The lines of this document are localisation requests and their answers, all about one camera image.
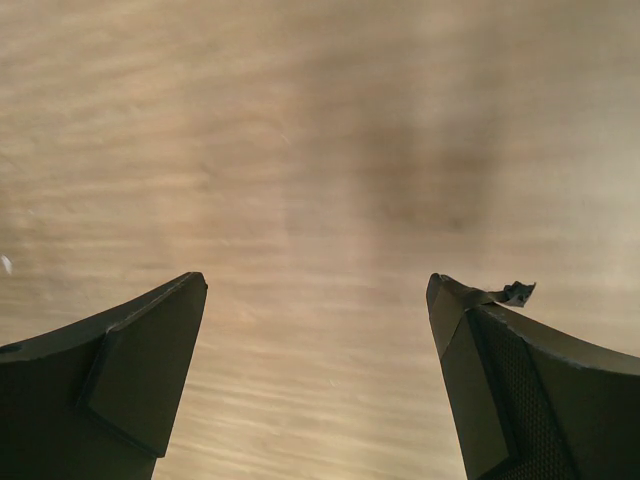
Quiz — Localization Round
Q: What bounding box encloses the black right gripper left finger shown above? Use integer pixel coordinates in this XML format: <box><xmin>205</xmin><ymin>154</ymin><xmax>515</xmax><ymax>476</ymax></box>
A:
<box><xmin>1</xmin><ymin>272</ymin><xmax>207</xmax><ymax>479</ymax></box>

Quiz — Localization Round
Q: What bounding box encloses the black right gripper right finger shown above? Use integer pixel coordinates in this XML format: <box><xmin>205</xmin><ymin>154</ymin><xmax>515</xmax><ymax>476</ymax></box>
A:
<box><xmin>426</xmin><ymin>273</ymin><xmax>639</xmax><ymax>479</ymax></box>

